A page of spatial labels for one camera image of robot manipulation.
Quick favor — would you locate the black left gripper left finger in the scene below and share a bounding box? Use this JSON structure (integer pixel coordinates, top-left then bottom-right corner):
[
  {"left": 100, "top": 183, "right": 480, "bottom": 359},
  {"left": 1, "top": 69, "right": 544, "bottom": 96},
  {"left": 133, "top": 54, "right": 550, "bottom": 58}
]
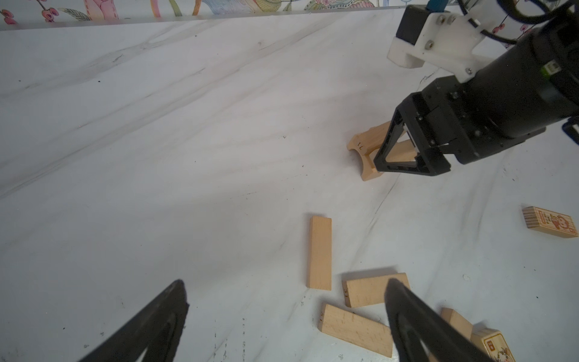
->
[{"left": 82, "top": 279, "right": 189, "bottom": 361}]

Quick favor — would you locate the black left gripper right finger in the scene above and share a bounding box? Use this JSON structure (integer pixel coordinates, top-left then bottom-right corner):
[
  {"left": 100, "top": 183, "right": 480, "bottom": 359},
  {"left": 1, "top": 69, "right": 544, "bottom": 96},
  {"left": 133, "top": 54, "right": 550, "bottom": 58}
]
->
[{"left": 384, "top": 279, "right": 491, "bottom": 361}]

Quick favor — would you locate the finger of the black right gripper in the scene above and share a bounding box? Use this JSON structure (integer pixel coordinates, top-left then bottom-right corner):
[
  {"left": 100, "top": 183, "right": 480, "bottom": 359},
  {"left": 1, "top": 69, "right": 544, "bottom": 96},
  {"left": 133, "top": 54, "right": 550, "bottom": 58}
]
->
[{"left": 374, "top": 110, "right": 450, "bottom": 176}]

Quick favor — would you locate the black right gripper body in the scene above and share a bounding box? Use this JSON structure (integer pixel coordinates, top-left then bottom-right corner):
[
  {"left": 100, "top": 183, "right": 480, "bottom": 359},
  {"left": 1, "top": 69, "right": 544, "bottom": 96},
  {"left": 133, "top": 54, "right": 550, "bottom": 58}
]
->
[{"left": 395, "top": 75, "right": 545, "bottom": 164}]

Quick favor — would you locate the plain wood block with holes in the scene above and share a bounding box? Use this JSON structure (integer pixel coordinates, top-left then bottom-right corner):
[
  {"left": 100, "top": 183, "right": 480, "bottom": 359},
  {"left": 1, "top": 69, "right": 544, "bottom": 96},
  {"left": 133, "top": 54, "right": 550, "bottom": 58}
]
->
[{"left": 342, "top": 273, "right": 410, "bottom": 309}]

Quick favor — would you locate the printed wood block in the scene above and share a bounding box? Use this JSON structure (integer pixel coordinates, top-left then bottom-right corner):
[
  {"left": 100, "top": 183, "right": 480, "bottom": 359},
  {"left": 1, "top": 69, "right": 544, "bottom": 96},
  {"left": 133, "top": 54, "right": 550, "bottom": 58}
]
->
[
  {"left": 522, "top": 207, "right": 578, "bottom": 238},
  {"left": 470, "top": 328, "right": 515, "bottom": 362}
]

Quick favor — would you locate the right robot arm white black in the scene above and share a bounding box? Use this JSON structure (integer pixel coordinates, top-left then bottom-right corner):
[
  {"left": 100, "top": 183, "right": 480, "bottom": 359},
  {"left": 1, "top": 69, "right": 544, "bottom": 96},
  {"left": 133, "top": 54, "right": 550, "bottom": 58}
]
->
[{"left": 374, "top": 14, "right": 578, "bottom": 176}]

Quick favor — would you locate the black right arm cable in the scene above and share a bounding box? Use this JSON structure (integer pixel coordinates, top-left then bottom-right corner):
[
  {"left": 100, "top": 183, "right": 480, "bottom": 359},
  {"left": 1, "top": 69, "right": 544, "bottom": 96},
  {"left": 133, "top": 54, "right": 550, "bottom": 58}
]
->
[{"left": 456, "top": 0, "right": 575, "bottom": 46}]

